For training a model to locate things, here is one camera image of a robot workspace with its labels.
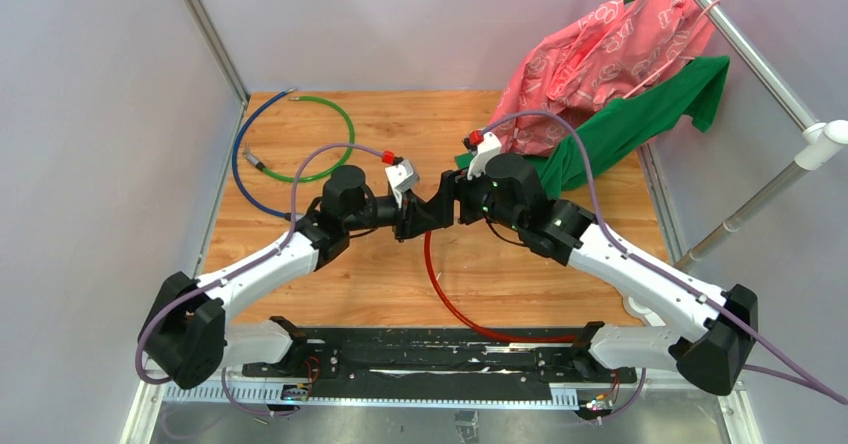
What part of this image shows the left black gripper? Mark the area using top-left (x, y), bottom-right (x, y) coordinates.
top-left (345, 188), bottom-right (439, 243)

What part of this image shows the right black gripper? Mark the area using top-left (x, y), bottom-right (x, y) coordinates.
top-left (425, 157), bottom-right (524, 234)

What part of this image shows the blue cable lock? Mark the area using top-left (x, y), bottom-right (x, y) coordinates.
top-left (231, 87), bottom-right (299, 220)

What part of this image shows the red cable lock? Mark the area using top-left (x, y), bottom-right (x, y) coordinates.
top-left (423, 231), bottom-right (577, 344)

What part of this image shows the green cable lock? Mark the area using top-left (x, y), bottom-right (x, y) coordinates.
top-left (231, 89), bottom-right (356, 183)

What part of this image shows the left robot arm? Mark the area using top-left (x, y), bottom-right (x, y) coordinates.
top-left (136, 162), bottom-right (454, 389)

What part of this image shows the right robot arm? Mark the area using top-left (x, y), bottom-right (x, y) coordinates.
top-left (430, 154), bottom-right (758, 396)

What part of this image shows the pink patterned garment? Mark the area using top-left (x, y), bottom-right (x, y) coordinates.
top-left (474, 0), bottom-right (718, 159)

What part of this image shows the green t-shirt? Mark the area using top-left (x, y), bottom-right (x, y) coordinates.
top-left (470, 56), bottom-right (730, 197)

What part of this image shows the pink clothes hanger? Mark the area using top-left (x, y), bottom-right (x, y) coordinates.
top-left (623, 0), bottom-right (721, 99)

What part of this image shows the metal clothes rack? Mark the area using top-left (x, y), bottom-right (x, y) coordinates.
top-left (647, 0), bottom-right (847, 276)

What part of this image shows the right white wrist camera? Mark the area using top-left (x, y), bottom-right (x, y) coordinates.
top-left (465, 130), bottom-right (502, 180)

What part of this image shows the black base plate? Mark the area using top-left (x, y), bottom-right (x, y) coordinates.
top-left (240, 327), bottom-right (639, 404)

